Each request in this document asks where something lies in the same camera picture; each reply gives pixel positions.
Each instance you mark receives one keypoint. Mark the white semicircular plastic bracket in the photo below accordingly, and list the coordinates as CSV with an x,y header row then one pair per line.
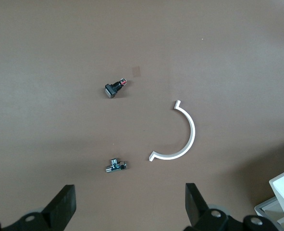
x,y
191,130

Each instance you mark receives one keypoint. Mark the small chrome metal valve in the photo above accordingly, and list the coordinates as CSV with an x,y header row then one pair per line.
x,y
115,166

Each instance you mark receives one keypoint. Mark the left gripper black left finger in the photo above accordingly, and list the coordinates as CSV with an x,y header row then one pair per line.
x,y
60,207

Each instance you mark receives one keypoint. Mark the black square switch red end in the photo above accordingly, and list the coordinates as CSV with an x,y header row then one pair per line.
x,y
111,90

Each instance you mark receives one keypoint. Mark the white drawer cabinet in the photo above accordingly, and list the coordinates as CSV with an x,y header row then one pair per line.
x,y
264,209

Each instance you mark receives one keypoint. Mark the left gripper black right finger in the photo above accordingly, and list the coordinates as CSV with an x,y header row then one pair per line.
x,y
197,207

